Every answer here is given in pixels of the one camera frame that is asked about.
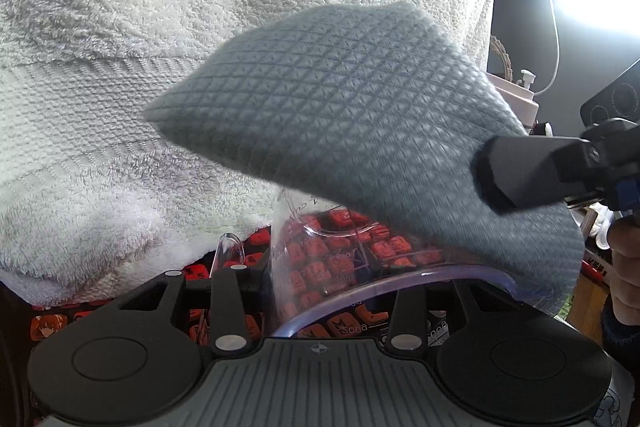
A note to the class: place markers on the person's right hand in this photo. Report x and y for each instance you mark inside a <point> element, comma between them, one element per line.
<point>626,267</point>

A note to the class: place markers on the black keyboard with red keys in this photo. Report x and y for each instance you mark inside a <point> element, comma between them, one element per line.
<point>50,327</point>

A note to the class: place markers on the pale blue waffle cloth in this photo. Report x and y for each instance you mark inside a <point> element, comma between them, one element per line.
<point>350,117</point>

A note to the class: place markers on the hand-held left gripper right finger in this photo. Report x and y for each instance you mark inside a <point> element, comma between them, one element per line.
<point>407,318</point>

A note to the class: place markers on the person's right forearm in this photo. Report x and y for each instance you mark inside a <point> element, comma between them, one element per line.
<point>620,337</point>

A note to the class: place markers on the pink and white pump bottle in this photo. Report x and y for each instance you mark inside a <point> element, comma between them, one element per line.
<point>515,99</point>

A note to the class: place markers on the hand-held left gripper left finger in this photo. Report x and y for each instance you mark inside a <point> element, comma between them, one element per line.
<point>235,288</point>

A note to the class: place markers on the clear plastic measuring cup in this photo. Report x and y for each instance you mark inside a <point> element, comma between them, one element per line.
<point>320,269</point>

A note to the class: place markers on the white terry towel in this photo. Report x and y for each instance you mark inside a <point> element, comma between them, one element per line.
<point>150,57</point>

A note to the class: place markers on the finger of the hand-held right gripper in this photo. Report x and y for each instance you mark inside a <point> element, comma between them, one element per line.
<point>525,172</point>

